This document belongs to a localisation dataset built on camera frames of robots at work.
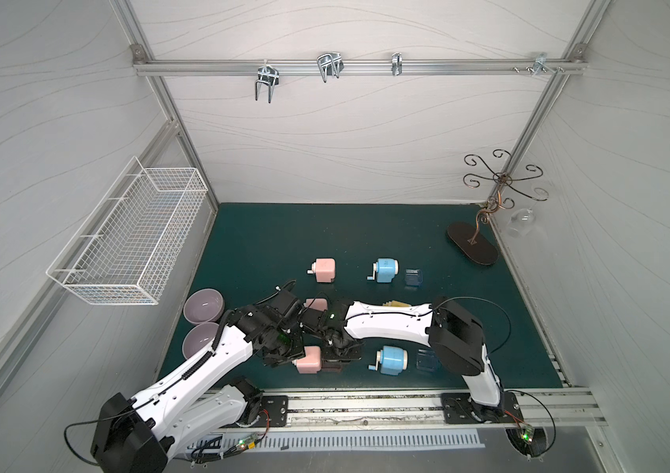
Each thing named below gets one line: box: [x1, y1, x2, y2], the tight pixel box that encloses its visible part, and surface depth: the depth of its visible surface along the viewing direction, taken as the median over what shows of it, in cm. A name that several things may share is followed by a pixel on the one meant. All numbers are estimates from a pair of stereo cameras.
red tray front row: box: [321, 360, 342, 373], surface depth 81 cm
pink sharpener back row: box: [306, 258, 336, 283], surface depth 97 cm
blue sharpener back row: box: [366, 258, 400, 283], surface depth 96 cm
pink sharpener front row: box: [291, 345, 323, 375], surface depth 77 cm
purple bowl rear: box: [183, 287, 225, 325], surface depth 90 cm
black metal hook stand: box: [447, 148, 549, 267], surface depth 91 cm
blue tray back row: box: [404, 268, 424, 287], surface depth 99 cm
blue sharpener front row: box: [367, 344, 408, 376], surface depth 77 cm
